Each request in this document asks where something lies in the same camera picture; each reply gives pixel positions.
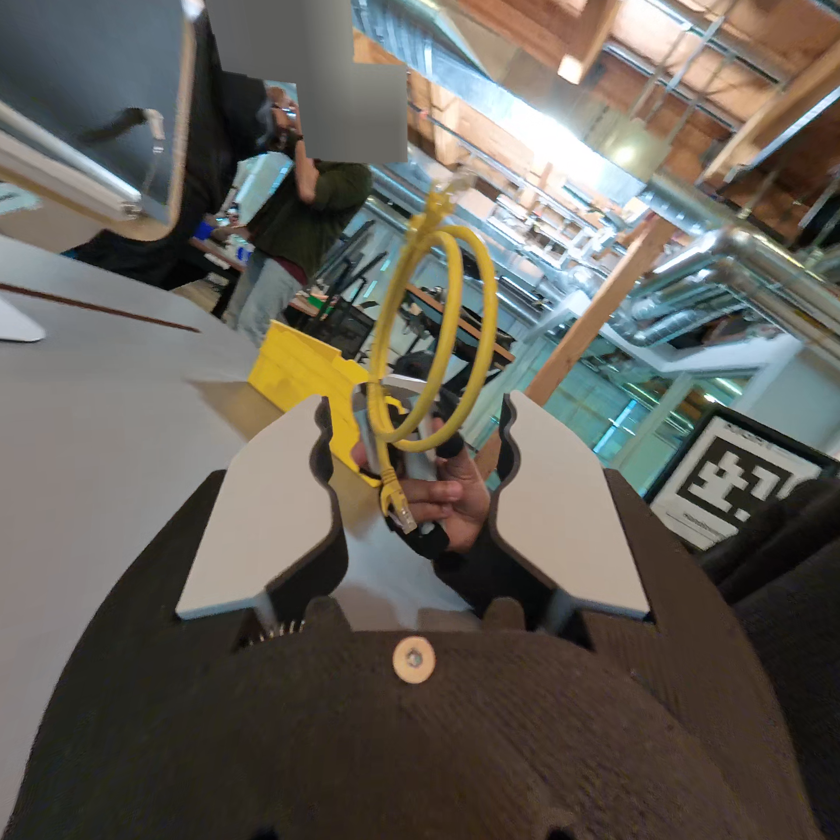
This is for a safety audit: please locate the person's right hand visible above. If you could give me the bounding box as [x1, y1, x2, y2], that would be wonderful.
[351, 420, 492, 555]

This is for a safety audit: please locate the yellow storage bin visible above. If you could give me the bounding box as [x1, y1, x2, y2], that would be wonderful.
[248, 319, 395, 488]

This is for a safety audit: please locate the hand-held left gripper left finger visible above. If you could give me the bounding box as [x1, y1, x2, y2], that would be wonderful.
[176, 395, 349, 621]

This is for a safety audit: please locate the white tablet stand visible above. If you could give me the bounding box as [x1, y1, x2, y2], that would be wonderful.
[0, 101, 165, 343]

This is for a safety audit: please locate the plywood board with black panel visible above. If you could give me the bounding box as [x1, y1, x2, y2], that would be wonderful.
[0, 0, 198, 244]

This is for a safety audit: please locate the wooden beam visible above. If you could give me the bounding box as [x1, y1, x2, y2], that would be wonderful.
[472, 217, 677, 473]

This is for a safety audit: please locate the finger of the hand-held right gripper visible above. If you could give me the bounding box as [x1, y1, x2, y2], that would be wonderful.
[353, 392, 383, 473]
[379, 374, 435, 412]

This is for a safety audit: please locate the yellow network cable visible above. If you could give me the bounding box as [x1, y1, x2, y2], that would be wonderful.
[366, 167, 500, 534]

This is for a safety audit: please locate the black and white marker board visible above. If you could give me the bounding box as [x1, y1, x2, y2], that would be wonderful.
[646, 403, 840, 552]

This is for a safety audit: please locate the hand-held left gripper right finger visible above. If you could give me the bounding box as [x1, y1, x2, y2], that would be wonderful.
[487, 392, 652, 621]

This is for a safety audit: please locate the person's right forearm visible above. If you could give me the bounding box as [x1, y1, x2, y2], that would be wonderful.
[433, 525, 559, 618]

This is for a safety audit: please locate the wood-topped black frame table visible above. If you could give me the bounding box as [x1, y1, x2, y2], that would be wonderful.
[403, 283, 516, 365]

